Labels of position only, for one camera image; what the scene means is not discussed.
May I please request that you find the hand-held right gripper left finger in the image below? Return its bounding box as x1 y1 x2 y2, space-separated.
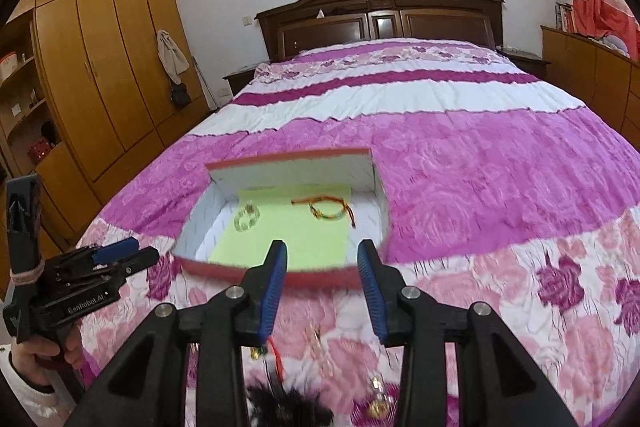
65 239 290 427

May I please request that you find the dark wooden headboard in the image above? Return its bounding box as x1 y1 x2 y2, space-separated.
255 0 505 60

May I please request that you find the dark wooden nightstand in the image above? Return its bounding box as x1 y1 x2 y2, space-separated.
222 63 274 98
495 47 551 80

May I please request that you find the green bead bracelet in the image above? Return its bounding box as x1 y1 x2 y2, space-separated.
233 204 261 232

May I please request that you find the person's left hand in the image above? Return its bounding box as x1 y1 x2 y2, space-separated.
12 327 86 376

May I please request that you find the red braided cord bracelet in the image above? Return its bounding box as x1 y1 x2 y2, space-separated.
291 196 357 229

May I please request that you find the row of books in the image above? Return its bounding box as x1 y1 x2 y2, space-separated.
555 2 577 34

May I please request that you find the thin white stick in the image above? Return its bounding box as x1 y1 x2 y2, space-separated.
192 56 217 112

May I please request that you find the wooden wardrobe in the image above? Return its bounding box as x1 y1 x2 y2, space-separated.
32 0 212 253

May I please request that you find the wooden dresser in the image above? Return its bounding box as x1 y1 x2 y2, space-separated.
541 25 640 148

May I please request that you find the red patterned tin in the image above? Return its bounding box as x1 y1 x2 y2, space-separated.
27 139 57 164

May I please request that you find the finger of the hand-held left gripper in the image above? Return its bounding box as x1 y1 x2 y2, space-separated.
112 247 161 281
92 237 141 265

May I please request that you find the person's left forearm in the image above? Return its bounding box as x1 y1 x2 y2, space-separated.
0 347 83 427

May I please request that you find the black feather hair clip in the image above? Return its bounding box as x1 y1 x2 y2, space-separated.
245 374 334 427

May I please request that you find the beige hanging towel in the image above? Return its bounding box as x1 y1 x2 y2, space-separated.
156 29 190 86

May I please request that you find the pink elastic band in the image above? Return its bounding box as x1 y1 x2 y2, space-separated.
10 265 45 286

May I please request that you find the red cardboard box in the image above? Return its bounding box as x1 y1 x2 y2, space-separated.
172 148 392 291

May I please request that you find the wooden shelf unit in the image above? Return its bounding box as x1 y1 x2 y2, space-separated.
0 13 67 190

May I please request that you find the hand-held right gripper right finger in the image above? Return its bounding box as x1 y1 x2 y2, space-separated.
356 239 581 427

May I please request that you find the pink floral bed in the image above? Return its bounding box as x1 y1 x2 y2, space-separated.
75 38 640 427

